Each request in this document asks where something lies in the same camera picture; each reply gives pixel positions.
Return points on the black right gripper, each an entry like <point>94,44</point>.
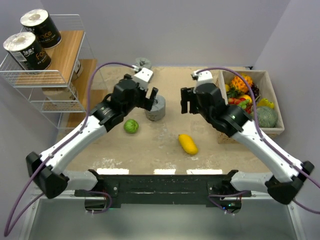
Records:
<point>187,94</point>

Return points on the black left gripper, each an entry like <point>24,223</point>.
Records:
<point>146,103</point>

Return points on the grey paper towel roll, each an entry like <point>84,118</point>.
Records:
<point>158,110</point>
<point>143,62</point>

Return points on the brown paper towel roll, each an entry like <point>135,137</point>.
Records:
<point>77,71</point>
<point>60,93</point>

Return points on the black paper towel roll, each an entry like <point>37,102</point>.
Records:
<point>40,23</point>
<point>26,50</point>

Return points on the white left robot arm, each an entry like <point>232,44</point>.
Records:
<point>48,169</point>

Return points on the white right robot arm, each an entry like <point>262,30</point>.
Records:
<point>286,175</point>

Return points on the green guava fruit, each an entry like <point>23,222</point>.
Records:
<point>131,126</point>

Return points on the yellow lemon toy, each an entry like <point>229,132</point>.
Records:
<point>227,87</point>

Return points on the yellow mango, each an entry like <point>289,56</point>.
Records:
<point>187,144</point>

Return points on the red strawberry toy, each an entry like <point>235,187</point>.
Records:
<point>234,101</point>

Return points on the wicker basket with liner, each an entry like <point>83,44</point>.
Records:
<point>263,82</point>

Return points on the orange pineapple toy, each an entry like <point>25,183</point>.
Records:
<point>238,85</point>

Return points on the green grapes toy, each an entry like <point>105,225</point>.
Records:
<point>243,104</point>

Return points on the dark purple grapes toy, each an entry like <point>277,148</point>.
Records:
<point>255,90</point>

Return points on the yellow pepper toy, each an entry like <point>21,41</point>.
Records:
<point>264,102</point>

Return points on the green melon toy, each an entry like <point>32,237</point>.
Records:
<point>266,116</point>

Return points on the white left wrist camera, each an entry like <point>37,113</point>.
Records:
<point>142,75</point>

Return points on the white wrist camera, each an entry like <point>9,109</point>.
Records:
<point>203,77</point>
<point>142,75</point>

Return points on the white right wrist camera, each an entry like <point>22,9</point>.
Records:
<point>203,77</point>

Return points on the white wire wooden shelf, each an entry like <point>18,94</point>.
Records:
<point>66,115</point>

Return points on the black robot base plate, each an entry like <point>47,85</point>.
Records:
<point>165,189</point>

